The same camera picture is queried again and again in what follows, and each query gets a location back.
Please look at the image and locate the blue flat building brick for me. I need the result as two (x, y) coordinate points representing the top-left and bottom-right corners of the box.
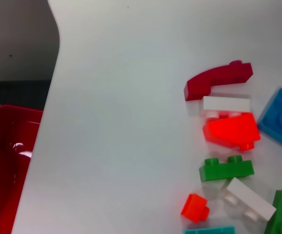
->
(257, 87), (282, 152)

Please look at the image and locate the orange-red sloped building brick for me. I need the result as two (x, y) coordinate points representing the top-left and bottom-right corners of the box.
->
(202, 113), (262, 152)

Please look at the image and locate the white and red building brick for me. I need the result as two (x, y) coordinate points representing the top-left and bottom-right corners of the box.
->
(188, 94), (251, 120)

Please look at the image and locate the red curved building brick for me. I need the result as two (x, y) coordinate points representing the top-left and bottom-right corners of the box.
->
(184, 60), (253, 102)

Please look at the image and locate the small red building brick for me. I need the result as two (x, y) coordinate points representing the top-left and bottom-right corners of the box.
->
(180, 193), (210, 224)

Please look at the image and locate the green stepped building brick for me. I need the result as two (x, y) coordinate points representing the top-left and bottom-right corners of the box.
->
(198, 156), (255, 183)

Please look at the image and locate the red plastic bin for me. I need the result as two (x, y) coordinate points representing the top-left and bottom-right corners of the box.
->
(0, 104), (44, 234)

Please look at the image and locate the teal building brick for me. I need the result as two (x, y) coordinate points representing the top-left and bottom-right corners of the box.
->
(183, 226), (236, 234)

